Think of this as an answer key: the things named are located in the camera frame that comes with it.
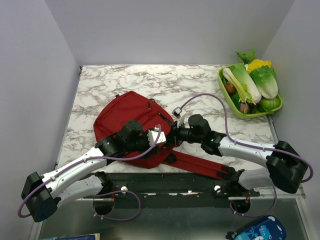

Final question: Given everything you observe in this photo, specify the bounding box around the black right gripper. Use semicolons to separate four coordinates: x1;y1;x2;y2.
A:
164;119;203;147

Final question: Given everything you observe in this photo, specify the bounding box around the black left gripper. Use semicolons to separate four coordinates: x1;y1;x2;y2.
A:
125;128;160;160

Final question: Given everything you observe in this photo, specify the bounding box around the red student backpack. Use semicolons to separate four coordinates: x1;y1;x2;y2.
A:
93;91;235;180

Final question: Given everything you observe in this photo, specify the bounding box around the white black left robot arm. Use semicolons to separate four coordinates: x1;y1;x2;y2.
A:
18;120;163;223

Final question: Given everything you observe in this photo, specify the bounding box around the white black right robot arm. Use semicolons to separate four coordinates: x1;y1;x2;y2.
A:
170;114;307;196

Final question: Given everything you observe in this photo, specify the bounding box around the green vegetable basket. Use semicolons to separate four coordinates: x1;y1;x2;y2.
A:
217;66;283;120

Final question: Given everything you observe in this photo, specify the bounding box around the purple onion toy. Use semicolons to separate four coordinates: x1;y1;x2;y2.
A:
239;102;251;115

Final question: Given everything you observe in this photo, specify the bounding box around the brown mushroom toy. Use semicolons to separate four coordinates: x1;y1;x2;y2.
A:
224;82;237;96

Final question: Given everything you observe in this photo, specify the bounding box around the white green bok choy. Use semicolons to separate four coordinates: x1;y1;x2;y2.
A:
222;62;262;105

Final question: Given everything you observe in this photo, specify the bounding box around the green round pumpkin toy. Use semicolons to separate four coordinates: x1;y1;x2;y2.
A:
257;97;280;114

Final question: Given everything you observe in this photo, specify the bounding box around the green napa cabbage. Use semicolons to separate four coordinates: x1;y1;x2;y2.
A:
249;65;278;99

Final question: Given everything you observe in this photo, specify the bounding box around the green leafy vegetable toy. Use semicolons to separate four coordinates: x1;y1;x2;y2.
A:
235;48;256;64

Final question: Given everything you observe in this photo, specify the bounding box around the yellow corn toy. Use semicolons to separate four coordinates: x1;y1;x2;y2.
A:
246;59;272;74

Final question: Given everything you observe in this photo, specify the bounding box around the blue book at bottom edge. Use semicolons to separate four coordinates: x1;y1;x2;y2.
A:
55;233;100;240

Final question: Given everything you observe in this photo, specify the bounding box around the dark blue pencil case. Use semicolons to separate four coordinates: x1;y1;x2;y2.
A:
225;215;287;240

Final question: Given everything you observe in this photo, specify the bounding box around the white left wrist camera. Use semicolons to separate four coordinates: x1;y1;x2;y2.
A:
147;128;167;146

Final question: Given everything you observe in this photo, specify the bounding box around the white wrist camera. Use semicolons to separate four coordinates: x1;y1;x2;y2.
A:
172;107;187;128
147;128;167;146

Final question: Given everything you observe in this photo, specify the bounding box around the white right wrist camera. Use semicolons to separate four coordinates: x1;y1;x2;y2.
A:
172;107;187;128

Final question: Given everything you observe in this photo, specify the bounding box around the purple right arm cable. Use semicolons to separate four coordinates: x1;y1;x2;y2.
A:
178;93;315;218

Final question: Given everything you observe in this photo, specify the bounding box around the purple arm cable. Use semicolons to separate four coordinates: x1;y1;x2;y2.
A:
17;124;141;222
178;93;315;218

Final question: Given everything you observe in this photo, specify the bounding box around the aluminium rail frame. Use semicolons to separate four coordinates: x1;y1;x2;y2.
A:
50;182;306;206

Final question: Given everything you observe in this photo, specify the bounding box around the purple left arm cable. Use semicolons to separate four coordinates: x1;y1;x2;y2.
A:
17;124;141;222

